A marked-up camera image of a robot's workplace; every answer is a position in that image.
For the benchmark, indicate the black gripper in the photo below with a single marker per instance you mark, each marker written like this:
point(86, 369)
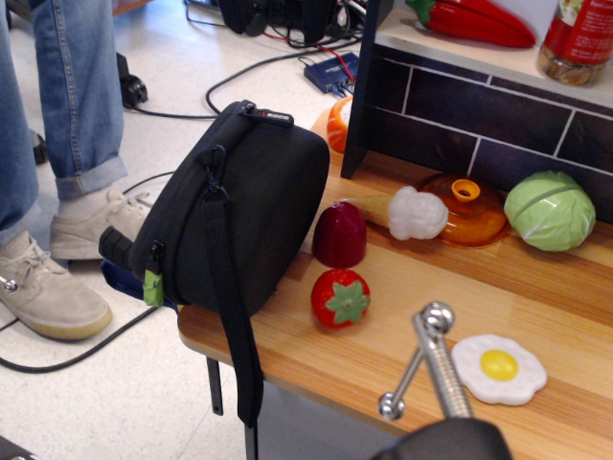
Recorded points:
point(459, 436)

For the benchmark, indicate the black zipper bag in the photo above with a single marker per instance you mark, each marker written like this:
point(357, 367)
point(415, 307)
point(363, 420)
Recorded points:
point(270, 175)

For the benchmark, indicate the green tape zipper tab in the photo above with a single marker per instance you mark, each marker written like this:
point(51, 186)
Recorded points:
point(153, 289)

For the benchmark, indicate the blue object under bag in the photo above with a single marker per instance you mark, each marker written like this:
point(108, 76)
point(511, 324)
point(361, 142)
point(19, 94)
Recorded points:
point(125, 282)

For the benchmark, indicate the toy fried egg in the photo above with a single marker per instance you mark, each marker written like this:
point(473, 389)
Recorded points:
point(497, 370)

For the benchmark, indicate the red toy tomato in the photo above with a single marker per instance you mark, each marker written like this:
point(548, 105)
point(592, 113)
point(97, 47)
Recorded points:
point(340, 298)

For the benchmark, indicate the dark red toy onion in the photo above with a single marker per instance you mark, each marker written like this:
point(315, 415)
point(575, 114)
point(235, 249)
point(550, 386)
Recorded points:
point(340, 236)

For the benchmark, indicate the toy ice cream cone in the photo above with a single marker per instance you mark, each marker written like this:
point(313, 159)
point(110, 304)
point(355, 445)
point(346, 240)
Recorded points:
point(407, 214)

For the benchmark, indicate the orange transparent pot lid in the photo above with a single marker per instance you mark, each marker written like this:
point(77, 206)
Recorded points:
point(476, 216)

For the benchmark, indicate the black table leg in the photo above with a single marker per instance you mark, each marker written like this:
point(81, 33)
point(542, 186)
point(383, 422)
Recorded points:
point(215, 386)

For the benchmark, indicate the green toy cabbage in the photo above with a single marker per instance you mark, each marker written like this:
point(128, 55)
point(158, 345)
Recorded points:
point(550, 211)

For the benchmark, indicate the dark toy kitchen shelf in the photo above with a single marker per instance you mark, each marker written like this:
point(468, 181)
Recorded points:
point(474, 109)

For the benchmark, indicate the red toy chili pepper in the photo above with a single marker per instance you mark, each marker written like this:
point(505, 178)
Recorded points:
point(475, 20)

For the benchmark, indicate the clear jar red label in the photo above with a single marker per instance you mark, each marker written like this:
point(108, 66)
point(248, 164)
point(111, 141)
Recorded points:
point(578, 44)

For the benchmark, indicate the right beige sneaker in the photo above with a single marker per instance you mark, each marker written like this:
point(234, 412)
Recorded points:
point(79, 222)

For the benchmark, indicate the beige sneaker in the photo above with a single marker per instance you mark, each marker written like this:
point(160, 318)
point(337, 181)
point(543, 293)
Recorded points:
point(46, 297)
point(79, 222)

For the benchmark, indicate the left beige sneaker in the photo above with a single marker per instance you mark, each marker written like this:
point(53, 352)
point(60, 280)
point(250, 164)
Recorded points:
point(46, 297)

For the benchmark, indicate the black caster wheel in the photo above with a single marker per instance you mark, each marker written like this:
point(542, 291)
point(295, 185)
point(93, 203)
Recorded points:
point(134, 91)

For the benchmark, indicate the blue jeans left leg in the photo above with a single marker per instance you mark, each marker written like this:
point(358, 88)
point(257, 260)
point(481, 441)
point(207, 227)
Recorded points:
point(19, 185)

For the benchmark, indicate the blue jeans leg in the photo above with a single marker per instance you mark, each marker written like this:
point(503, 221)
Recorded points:
point(19, 185)
point(80, 94)

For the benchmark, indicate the blue jeans right leg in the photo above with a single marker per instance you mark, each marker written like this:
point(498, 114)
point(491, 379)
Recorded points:
point(80, 94)

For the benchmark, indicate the blue network switch box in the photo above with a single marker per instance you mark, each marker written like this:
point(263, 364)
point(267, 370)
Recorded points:
point(334, 75)

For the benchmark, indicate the black equipment with cables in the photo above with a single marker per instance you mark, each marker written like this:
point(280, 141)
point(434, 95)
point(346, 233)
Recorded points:
point(301, 24)

